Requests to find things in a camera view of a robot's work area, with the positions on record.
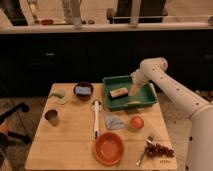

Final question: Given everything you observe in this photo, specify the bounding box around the wooden block eraser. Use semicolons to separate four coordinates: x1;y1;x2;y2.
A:
109;87;128;98

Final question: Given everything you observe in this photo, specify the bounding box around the blue grey cloth packet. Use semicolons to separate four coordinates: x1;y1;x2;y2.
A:
104;113;125;130

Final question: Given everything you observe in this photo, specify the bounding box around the red grape bunch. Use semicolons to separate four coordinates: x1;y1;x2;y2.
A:
146;144;174;157

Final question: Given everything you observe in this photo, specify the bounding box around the green pear toy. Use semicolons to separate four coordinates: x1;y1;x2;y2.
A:
49;89;66;99

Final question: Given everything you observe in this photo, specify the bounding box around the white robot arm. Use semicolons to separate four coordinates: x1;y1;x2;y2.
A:
130;57;213;171

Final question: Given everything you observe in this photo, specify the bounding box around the dark brown bowl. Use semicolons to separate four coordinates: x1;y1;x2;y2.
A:
73;82;94;101

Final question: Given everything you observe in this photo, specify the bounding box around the orange tomato toy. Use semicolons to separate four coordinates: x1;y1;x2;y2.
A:
130;116;144;129

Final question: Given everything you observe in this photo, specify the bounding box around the white handled brush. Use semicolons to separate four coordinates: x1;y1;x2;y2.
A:
92;100;101;138

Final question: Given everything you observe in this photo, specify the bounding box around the metal fork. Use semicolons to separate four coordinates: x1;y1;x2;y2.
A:
136;133;155;167

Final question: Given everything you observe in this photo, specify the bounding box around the black office chair base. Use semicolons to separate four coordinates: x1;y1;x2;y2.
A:
0;102;32;144

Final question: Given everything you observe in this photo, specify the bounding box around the blue sponge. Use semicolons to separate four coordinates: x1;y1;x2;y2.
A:
75;86;91;95

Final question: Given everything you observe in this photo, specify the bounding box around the green plastic tray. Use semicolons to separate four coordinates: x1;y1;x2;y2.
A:
103;75;157;111

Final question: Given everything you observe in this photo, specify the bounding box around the metal cup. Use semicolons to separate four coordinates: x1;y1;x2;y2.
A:
45;109;59;126

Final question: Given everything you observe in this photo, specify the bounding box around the orange plastic bowl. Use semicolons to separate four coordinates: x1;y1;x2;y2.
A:
92;132;124;166

